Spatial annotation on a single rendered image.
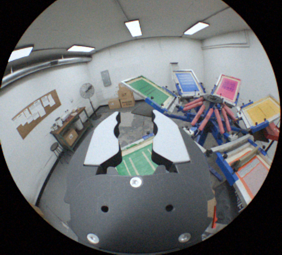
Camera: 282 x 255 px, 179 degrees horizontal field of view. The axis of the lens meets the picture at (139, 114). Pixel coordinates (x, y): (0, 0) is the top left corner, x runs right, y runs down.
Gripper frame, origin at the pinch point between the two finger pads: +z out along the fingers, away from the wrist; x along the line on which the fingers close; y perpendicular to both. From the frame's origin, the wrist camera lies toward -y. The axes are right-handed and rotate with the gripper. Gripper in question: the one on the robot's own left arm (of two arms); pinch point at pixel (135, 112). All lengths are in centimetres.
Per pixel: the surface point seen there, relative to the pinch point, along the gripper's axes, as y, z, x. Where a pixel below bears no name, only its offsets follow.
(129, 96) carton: 122, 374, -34
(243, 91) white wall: 11, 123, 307
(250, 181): 44, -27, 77
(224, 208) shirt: 76, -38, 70
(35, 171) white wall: 155, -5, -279
